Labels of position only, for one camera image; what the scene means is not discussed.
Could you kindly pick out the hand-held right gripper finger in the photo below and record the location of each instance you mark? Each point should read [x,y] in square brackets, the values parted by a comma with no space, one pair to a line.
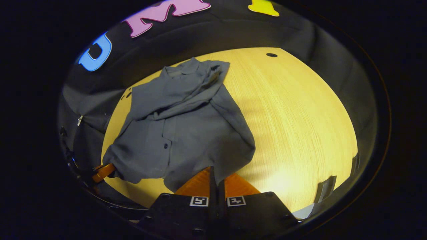
[221,193]
[212,186]

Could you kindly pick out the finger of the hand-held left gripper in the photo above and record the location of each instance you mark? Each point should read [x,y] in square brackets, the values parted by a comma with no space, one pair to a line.
[103,171]

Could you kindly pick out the grey collared shirt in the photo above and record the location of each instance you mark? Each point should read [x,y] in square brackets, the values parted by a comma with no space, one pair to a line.
[193,133]

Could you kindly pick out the white backdrop clip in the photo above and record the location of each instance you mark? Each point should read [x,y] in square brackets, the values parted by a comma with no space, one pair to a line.
[80,120]

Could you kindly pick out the black table clamp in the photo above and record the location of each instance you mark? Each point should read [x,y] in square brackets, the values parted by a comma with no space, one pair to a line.
[325,190]
[355,163]

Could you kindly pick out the black backdrop cloth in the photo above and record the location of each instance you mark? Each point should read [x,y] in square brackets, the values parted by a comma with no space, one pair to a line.
[300,33]

